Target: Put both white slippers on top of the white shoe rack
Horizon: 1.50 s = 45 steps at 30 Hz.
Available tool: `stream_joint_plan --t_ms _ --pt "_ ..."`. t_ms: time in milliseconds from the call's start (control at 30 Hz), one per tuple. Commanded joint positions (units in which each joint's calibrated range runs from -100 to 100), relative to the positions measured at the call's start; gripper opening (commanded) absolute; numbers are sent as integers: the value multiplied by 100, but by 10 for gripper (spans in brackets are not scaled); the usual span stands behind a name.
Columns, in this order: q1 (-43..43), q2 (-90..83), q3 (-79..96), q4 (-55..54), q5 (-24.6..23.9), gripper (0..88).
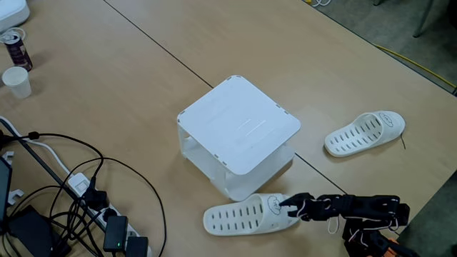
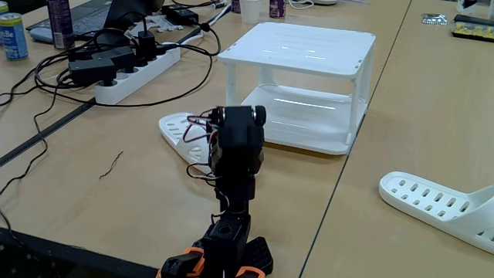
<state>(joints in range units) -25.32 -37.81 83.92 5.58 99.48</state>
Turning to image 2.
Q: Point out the black adapter with green light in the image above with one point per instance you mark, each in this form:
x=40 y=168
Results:
x=116 y=58

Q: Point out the white paper cup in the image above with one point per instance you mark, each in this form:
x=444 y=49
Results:
x=251 y=11

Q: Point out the grey computer mouse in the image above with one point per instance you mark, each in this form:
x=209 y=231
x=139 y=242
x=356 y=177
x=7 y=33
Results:
x=40 y=34

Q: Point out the dark laptop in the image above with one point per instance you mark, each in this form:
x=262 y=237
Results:
x=88 y=17

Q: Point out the black flat bar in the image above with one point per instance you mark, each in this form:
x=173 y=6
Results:
x=474 y=18

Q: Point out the black power adapter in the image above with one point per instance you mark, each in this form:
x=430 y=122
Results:
x=92 y=71

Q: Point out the thin dark twig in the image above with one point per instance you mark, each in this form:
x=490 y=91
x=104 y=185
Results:
x=112 y=166

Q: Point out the white power strip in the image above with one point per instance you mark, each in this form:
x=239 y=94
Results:
x=135 y=79

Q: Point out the white box with black mark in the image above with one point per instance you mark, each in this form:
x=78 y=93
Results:
x=474 y=7

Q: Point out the white two-tier shoe rack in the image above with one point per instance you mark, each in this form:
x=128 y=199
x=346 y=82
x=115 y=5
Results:
x=301 y=46

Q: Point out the black laptop charger brick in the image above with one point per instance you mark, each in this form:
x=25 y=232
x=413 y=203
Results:
x=180 y=15

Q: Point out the black power plug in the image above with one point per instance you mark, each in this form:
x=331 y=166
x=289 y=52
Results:
x=146 y=46

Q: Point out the yellow patterned packet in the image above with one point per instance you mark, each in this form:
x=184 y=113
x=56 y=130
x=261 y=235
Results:
x=472 y=31

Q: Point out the silver foil wrapper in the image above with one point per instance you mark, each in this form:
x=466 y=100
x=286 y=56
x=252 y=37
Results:
x=434 y=19

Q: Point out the white slipper with dog print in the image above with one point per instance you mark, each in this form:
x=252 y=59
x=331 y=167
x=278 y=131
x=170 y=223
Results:
x=181 y=141
x=459 y=220

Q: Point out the blue drink can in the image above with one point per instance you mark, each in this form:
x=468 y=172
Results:
x=3 y=7
x=13 y=36

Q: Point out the white flat device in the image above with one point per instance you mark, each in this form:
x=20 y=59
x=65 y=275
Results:
x=324 y=1

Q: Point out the dark purple drink can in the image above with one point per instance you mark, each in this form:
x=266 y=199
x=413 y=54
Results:
x=235 y=5
x=278 y=7

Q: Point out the tall purple drink can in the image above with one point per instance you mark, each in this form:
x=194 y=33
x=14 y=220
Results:
x=59 y=23

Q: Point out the white printed plastic bracket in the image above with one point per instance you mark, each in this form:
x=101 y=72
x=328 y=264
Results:
x=133 y=27
x=170 y=26

